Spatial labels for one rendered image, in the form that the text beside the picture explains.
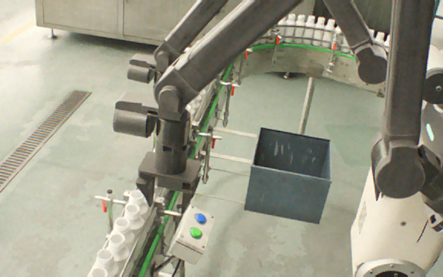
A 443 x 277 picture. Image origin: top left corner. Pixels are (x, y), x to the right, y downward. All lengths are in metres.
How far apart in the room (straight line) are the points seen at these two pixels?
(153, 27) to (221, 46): 4.30
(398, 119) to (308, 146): 1.41
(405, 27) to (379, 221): 0.49
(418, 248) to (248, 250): 1.86
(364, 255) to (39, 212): 2.29
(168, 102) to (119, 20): 4.37
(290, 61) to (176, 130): 2.26
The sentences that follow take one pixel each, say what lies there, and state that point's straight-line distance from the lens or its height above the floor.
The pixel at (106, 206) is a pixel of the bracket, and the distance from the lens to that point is 1.46.
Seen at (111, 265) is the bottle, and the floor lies 1.14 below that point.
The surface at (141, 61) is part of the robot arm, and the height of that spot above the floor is 1.48.
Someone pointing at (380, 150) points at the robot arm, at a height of 1.60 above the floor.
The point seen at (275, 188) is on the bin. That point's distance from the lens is 1.93.
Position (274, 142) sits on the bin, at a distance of 2.17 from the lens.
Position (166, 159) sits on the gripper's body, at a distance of 0.84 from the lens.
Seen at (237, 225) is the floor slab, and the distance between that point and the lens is 3.04.
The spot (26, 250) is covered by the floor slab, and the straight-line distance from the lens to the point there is 2.89.
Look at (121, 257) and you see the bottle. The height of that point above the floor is 1.12.
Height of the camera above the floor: 2.00
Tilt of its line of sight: 31 degrees down
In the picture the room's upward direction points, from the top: 7 degrees clockwise
